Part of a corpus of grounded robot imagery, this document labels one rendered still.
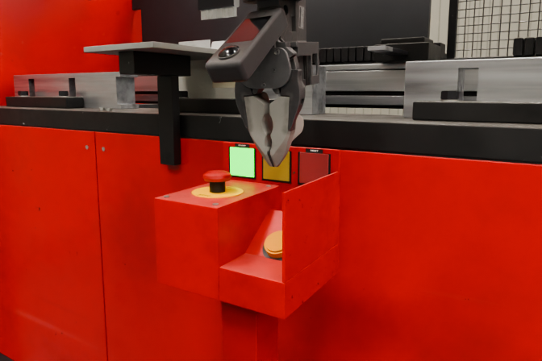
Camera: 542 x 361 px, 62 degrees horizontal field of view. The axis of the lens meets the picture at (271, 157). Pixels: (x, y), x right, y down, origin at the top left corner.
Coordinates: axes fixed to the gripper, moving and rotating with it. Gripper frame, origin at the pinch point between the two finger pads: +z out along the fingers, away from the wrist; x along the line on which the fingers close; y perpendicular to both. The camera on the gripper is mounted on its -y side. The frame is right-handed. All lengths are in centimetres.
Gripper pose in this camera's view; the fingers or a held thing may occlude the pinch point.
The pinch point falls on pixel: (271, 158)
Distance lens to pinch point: 56.0
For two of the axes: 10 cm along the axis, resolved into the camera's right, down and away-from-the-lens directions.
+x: -8.6, -0.7, 5.1
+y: 5.1, -2.1, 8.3
